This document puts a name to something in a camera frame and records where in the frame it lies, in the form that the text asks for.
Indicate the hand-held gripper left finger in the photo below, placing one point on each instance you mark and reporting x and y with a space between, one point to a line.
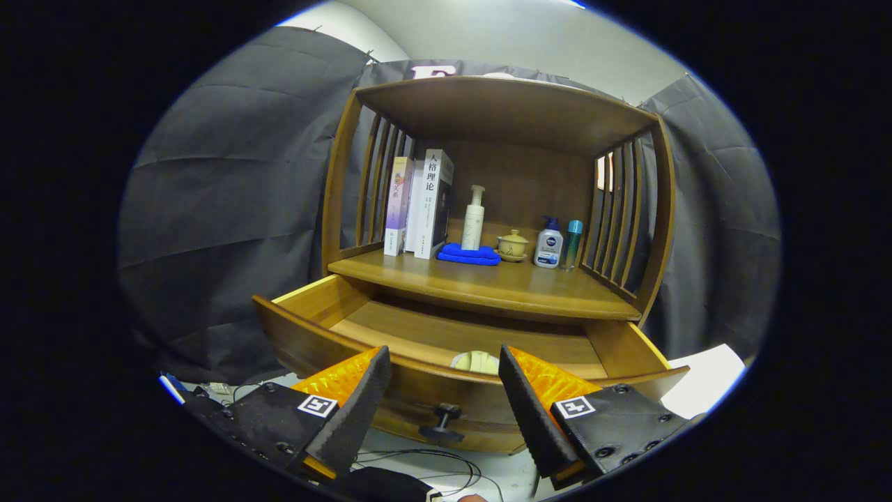
359 411

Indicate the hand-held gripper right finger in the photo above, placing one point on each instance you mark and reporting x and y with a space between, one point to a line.
529 418

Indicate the green scrub brush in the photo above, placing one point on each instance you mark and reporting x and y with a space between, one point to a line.
477 362

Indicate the black drawer knob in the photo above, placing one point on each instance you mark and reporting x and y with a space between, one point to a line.
446 432

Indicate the brown wooden drawer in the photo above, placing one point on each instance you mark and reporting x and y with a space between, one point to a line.
432 328

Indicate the wooden countertop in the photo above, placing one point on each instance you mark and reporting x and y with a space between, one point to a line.
488 282

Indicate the white side cabinet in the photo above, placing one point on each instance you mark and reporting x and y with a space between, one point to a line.
704 380

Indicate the brown wooden cabinet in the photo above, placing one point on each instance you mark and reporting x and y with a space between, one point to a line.
529 181

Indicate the black object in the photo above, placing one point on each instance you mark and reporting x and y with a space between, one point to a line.
383 484

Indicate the white power strip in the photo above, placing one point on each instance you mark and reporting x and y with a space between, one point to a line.
219 388

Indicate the white bottle with blue cap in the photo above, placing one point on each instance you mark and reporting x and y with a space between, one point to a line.
548 247

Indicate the yellow lidded teacup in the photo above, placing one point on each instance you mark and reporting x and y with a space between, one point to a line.
513 245

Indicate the blue folded cloth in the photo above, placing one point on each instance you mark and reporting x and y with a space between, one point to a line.
463 254

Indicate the teal bottle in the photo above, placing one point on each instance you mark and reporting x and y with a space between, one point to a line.
571 244

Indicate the white pump bottle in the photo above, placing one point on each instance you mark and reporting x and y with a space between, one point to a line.
473 226

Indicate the purple book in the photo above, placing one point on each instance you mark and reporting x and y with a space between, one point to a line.
397 209

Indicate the thin white book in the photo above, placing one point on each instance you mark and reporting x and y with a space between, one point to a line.
414 209

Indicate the thick white book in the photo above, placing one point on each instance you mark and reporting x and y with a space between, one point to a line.
428 209

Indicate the black backdrop cloth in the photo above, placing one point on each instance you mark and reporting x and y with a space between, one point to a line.
230 209

